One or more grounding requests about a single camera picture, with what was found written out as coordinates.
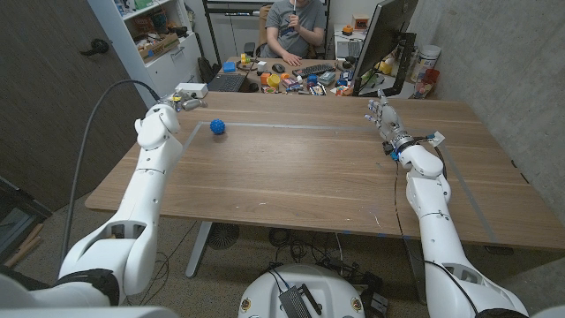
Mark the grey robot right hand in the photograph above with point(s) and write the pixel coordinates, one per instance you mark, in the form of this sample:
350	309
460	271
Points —
390	123

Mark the blue spiky stress ball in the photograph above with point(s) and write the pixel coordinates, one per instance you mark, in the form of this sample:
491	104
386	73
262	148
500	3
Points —
217	126

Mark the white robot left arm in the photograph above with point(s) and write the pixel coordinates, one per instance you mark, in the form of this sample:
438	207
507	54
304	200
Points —
150	176

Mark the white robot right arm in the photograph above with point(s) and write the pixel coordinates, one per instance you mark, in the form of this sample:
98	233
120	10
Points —
434	221

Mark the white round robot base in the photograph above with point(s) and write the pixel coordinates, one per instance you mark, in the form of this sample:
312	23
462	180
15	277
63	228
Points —
300	282

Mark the white paper tag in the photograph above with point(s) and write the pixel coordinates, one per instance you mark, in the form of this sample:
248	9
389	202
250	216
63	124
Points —
436	138

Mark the red cup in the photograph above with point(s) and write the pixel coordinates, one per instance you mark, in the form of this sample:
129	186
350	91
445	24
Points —
427	81

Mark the white plastic tub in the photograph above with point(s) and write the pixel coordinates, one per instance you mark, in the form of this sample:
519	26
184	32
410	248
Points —
427	57

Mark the teal box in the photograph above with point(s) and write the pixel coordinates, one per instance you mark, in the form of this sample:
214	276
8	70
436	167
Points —
327	78

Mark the black keyboard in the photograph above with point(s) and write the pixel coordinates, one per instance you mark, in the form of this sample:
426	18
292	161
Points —
314	70

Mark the black computer monitor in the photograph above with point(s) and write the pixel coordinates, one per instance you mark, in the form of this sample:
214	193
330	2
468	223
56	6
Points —
384	31

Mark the orange wooden box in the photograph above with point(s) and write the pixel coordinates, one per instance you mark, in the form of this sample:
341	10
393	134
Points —
360	22

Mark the yellow cup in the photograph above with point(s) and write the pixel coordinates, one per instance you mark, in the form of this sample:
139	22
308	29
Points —
273	81

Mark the black computer mouse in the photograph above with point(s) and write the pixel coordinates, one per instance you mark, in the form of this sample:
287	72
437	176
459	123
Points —
278	68

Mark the orange cube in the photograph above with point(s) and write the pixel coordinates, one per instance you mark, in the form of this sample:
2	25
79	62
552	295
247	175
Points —
265	78

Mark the person in grey t-shirt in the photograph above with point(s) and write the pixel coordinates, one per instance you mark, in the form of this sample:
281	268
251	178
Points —
291	26

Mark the white pen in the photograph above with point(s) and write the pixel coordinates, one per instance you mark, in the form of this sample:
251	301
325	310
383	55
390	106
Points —
294	6

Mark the brown office chair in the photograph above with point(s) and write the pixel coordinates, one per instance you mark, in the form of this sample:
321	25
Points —
265	26

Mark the yellow toy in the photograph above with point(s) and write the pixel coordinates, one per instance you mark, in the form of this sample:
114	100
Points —
245	59

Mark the black laptop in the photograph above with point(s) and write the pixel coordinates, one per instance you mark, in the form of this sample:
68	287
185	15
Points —
227	83

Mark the small blue box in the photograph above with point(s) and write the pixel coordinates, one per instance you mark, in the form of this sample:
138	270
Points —
229	67

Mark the black backpack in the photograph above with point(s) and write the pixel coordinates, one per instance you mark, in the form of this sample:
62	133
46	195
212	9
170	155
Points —
206	70

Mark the white box device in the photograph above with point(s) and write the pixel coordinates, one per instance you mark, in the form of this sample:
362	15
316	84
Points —
193	90

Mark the round black floor fan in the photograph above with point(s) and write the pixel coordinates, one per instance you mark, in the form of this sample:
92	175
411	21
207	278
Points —
223	236

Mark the whiteboard on black stand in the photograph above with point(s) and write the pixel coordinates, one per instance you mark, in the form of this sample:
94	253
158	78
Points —
211	26

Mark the white shelf cabinet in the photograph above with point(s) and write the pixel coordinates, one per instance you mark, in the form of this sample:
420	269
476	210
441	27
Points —
172	66

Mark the white table leg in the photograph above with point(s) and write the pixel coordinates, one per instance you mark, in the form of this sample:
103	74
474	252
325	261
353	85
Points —
197	249

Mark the cardboard box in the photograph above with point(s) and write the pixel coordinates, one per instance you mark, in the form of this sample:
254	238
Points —
160	47

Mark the black framed panel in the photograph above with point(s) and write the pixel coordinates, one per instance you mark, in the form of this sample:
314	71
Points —
17	216

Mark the wooden sticks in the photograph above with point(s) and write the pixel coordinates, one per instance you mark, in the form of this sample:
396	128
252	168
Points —
24	245

